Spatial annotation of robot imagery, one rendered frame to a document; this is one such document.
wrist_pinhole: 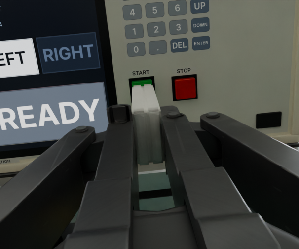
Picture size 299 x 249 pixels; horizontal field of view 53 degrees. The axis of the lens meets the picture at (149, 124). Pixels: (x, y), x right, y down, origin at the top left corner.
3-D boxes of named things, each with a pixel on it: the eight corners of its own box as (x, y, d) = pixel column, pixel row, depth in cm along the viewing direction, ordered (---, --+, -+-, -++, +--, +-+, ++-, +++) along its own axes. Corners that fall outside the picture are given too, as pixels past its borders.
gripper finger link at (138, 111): (151, 164, 16) (137, 166, 16) (146, 123, 23) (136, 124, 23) (146, 110, 15) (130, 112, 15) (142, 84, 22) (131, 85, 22)
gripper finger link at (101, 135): (137, 168, 14) (73, 175, 14) (136, 132, 19) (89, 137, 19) (133, 139, 14) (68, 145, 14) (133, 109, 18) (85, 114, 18)
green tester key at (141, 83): (153, 100, 27) (152, 80, 26) (133, 102, 27) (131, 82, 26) (153, 97, 28) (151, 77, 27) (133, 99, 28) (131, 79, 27)
